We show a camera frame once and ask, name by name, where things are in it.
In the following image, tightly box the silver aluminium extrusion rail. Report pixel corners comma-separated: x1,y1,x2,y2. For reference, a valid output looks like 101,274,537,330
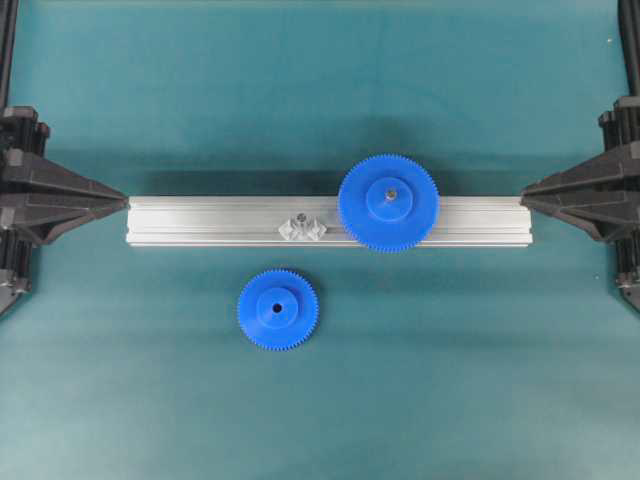
126,196,533,248

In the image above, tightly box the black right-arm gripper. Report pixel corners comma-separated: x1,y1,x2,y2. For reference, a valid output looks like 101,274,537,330
521,97,639,312

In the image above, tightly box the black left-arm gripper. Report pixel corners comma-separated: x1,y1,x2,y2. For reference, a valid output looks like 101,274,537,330
0,104,129,321

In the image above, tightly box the large blue gear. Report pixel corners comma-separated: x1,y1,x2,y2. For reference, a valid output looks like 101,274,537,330
337,154,441,253

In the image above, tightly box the black left frame post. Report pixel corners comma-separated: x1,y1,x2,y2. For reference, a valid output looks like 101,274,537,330
0,0,19,109

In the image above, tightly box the small blue gear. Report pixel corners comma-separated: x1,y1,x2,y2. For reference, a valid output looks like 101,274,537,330
236,269,320,351

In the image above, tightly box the black right frame post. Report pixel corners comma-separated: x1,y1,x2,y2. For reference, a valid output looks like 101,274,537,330
617,0,639,96

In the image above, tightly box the silver shaft mounting bracket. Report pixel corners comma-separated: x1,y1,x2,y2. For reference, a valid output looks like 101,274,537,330
278,213,327,242

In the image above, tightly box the black frame post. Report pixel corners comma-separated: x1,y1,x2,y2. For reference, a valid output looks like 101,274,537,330
0,0,19,109
617,0,639,96

